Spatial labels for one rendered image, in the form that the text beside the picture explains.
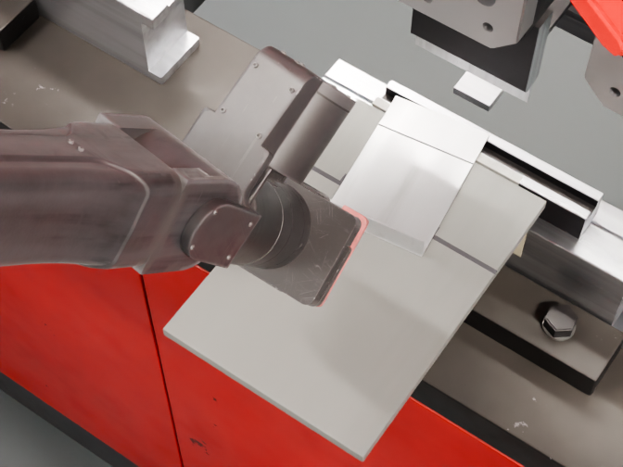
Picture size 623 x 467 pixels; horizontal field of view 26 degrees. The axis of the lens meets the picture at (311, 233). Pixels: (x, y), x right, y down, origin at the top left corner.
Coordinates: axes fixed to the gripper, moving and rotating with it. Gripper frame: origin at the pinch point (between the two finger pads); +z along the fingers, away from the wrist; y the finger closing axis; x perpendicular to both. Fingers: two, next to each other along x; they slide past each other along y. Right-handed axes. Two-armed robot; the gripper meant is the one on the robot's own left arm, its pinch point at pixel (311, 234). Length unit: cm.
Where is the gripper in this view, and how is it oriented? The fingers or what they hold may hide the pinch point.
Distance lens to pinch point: 95.5
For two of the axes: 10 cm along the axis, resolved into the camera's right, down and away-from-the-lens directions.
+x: -4.9, 8.7, 0.9
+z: 3.0, 0.7, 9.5
